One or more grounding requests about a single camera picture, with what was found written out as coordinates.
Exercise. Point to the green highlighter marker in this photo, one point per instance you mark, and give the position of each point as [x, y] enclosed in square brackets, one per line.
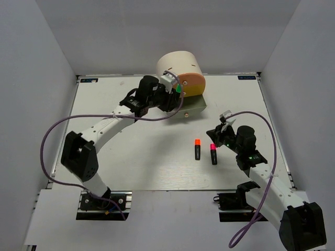
[178, 88]

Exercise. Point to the pink highlighter marker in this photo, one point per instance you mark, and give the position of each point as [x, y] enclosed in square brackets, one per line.
[213, 154]

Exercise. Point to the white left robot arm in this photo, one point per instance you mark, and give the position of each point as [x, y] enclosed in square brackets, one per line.
[79, 155]

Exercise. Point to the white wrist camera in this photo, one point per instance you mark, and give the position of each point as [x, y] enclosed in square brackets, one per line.
[225, 120]
[169, 80]

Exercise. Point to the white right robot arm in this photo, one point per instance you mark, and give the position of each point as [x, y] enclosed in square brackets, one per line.
[300, 224]

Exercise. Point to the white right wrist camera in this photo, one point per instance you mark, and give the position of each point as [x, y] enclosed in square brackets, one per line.
[225, 120]

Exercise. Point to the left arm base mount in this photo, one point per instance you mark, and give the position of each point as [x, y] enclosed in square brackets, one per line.
[92, 209]

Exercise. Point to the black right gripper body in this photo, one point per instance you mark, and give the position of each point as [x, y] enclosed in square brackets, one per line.
[229, 139]

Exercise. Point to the blue right corner label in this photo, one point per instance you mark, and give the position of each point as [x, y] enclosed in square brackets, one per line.
[246, 77]

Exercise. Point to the blue left corner label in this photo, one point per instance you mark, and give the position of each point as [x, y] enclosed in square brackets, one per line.
[89, 80]

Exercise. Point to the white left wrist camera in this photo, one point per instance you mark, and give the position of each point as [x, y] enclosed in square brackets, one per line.
[169, 80]

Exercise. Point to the cream round drawer container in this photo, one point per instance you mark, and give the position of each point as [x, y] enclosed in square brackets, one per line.
[185, 66]

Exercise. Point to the orange highlighter marker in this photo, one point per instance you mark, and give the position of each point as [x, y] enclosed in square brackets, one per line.
[197, 148]

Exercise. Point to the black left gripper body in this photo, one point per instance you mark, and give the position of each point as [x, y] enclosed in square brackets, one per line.
[162, 99]

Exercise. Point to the blue corner label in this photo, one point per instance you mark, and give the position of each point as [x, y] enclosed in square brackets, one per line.
[246, 77]
[89, 80]

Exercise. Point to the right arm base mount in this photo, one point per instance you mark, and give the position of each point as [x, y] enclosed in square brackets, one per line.
[231, 210]

